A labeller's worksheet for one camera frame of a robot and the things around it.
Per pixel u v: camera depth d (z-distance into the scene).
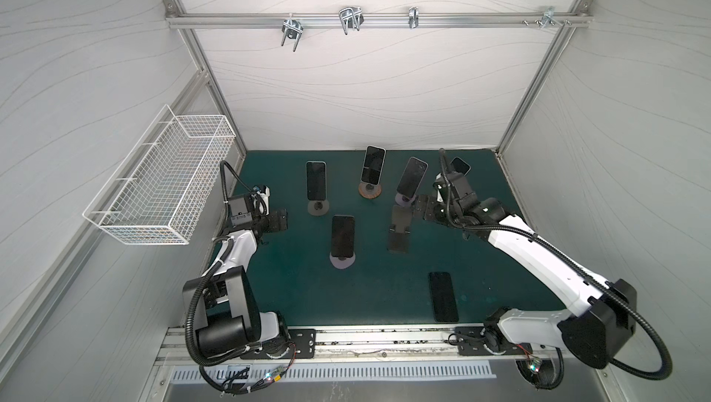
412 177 0.96
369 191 1.07
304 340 0.74
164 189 0.69
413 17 0.78
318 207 1.03
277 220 0.81
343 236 0.86
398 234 0.96
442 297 0.82
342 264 0.88
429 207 0.70
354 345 0.75
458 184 0.58
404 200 1.01
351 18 0.77
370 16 0.78
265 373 0.69
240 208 0.68
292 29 0.78
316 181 0.96
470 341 0.73
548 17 0.77
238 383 0.69
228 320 0.42
